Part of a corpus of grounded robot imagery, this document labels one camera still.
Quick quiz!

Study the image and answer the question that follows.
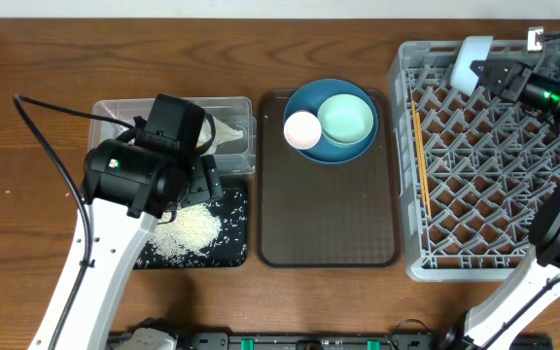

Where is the light blue bowl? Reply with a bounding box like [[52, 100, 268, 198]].
[[450, 36, 493, 96]]

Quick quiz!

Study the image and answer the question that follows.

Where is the white rice pile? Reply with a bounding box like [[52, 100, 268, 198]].
[[149, 204, 222, 259]]

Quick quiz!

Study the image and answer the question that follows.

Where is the white tissue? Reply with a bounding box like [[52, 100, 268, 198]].
[[197, 117, 244, 155]]

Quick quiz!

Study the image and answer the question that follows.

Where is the wooden chopstick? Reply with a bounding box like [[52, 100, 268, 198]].
[[413, 112, 432, 219], [411, 101, 432, 218]]

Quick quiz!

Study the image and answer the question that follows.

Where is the pink cup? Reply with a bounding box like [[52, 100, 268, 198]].
[[283, 110, 322, 150]]

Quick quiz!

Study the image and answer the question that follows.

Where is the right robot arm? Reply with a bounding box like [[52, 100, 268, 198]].
[[439, 59, 560, 349]]

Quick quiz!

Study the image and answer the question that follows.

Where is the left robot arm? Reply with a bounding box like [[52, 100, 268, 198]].
[[30, 140, 222, 349]]

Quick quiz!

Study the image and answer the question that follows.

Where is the grey dishwasher rack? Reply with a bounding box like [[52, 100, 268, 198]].
[[388, 41, 560, 282]]

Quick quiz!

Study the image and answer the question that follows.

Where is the clear plastic bin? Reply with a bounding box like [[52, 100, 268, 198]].
[[92, 96, 256, 175]]

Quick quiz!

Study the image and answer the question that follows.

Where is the black plastic tray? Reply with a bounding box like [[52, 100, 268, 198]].
[[134, 177, 249, 269]]

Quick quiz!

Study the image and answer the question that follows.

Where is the brown serving tray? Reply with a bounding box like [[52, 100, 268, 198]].
[[256, 88, 402, 267]]

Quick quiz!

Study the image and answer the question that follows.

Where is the dark blue plate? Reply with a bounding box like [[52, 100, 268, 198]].
[[284, 79, 379, 164]]

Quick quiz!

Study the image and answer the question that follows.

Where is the mint green bowl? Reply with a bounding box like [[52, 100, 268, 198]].
[[317, 94, 374, 148]]

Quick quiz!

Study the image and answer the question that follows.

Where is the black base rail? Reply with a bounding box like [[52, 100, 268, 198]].
[[107, 332, 553, 350]]

